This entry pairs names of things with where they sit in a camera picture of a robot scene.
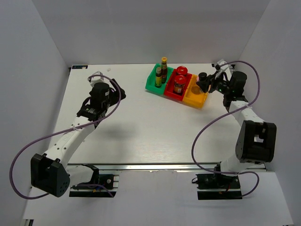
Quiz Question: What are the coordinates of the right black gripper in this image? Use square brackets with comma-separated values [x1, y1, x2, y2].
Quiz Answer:
[195, 71, 230, 95]

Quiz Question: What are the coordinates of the black cap spice jar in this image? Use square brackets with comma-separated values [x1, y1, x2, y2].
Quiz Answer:
[197, 72, 207, 93]

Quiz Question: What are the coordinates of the red lid jar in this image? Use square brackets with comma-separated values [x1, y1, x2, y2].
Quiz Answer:
[176, 66, 188, 76]
[173, 75, 186, 95]

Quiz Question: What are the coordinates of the yellow cap sauce bottle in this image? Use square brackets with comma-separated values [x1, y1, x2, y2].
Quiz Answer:
[161, 57, 168, 84]

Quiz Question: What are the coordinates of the small brown cap bottle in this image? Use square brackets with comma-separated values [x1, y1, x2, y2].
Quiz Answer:
[155, 67, 162, 88]

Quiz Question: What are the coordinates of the pink cap spice bottle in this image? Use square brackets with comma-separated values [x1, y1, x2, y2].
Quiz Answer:
[191, 82, 203, 95]

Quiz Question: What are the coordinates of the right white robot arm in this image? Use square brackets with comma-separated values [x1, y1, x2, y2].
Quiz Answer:
[196, 72, 277, 188]

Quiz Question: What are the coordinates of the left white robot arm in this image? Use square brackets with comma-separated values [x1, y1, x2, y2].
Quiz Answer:
[31, 79, 126, 197]

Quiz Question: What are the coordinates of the yellow plastic bin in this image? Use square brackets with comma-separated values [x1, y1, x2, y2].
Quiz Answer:
[183, 74, 208, 108]

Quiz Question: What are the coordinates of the red plastic bin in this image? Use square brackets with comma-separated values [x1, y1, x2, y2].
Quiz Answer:
[164, 69, 192, 101]

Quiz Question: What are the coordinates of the left table logo sticker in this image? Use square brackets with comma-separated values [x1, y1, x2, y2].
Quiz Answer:
[71, 65, 88, 70]

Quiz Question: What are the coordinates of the green plastic bin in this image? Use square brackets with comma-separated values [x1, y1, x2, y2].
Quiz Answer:
[145, 63, 174, 95]

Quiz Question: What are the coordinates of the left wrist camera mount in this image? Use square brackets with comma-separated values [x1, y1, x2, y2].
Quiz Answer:
[87, 71, 104, 87]

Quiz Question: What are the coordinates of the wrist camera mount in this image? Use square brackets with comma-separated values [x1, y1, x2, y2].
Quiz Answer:
[87, 71, 104, 87]
[213, 59, 230, 79]

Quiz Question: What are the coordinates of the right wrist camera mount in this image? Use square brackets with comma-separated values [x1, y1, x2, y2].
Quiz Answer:
[213, 59, 230, 79]

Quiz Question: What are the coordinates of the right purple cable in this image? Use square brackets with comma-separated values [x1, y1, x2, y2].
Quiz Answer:
[191, 61, 261, 197]

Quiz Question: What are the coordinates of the purple cable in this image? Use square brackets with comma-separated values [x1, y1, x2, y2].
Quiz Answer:
[191, 61, 261, 197]
[9, 74, 122, 200]

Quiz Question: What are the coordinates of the aluminium table front rail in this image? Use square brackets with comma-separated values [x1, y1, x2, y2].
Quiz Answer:
[42, 162, 266, 172]

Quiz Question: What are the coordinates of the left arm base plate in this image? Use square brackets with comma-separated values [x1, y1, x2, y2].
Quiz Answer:
[69, 171, 119, 198]

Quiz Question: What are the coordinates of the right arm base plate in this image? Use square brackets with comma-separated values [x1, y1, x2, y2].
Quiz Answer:
[191, 174, 242, 200]

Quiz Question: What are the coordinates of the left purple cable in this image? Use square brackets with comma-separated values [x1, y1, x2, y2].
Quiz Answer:
[9, 74, 122, 200]

